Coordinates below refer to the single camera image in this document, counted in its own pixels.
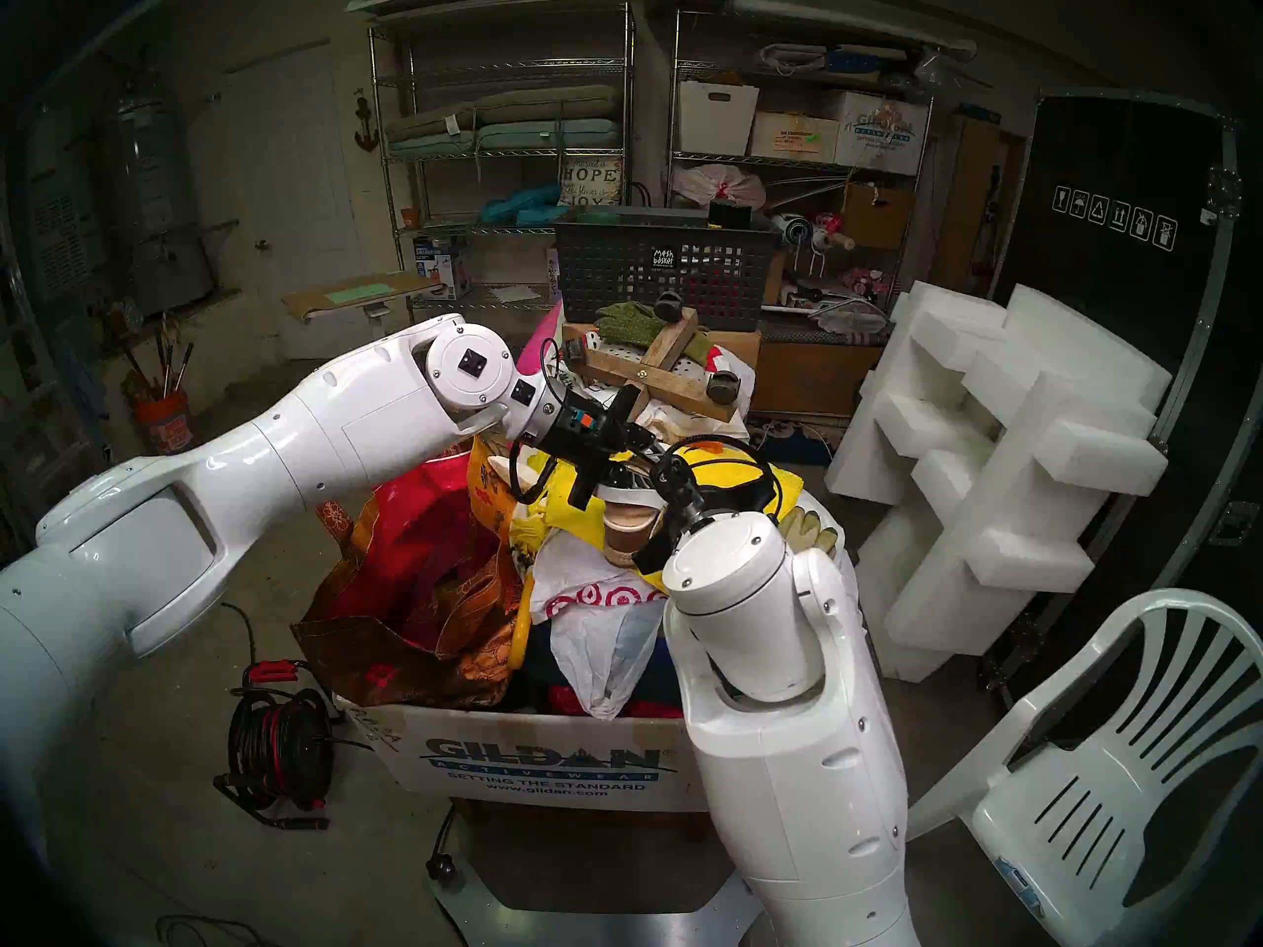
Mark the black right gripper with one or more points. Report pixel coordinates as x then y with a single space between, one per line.
676 472

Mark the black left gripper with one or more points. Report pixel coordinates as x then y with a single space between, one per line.
592 437

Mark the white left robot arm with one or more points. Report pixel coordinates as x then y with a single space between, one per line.
296 452

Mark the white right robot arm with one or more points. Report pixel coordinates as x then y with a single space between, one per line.
799 807

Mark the wooden cross caster dolly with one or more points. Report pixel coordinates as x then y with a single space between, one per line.
681 348

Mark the cream fabric piece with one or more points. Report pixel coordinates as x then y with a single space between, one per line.
513 473

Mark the green knit gloves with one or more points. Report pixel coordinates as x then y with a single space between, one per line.
627 324

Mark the beige green work glove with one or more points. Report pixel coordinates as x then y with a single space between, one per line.
811 531

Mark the large brown box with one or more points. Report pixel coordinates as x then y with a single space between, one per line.
819 378

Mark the black plastic mesh basket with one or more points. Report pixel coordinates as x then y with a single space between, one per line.
612 264

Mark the white red-print plastic bag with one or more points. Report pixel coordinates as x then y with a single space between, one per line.
592 659

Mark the crumpled clear plastic bag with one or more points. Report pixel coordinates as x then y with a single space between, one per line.
849 316

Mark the red fabric item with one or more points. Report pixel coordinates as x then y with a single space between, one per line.
567 703

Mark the red orange patterned bag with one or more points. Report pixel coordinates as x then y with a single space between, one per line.
414 590

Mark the pink flowers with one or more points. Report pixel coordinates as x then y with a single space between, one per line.
866 282

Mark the blue white product box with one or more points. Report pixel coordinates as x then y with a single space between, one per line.
444 264

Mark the HOPE text pillow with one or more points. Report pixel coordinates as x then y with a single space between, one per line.
592 181

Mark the turquoise folded cushion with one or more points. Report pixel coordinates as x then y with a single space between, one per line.
518 205

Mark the pink white plastic bag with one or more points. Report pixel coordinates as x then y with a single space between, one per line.
720 185

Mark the white foam packing block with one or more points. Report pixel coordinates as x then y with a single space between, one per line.
987 442

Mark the brown cardboard box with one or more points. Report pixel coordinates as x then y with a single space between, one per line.
878 220

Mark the large Gildan cardboard box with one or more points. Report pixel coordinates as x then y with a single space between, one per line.
513 758

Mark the white stand cardboard-top table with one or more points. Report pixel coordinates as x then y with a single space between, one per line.
355 294

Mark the teal seat cushion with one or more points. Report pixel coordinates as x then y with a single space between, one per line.
553 136

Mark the white storage bin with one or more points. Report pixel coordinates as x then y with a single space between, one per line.
715 126

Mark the small labelled cardboard box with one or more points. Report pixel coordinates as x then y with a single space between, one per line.
789 138

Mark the beige seat cushion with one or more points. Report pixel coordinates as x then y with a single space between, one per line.
429 124
553 102

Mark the small Gildan cardboard box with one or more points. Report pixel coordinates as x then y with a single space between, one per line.
883 136

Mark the tan wooden board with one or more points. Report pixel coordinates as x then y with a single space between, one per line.
967 205

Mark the white door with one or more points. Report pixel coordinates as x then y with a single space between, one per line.
296 195

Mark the orange bucket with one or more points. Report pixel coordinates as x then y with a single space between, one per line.
166 427

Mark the white plastic chair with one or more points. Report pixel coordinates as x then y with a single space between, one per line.
1085 807

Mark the black flight case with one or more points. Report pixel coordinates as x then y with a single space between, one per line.
1115 156

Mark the grey water heater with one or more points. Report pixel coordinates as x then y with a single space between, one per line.
158 215

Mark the dark anchor wall ornament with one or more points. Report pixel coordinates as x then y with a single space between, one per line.
366 131

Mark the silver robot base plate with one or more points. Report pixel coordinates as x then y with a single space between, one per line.
474 920

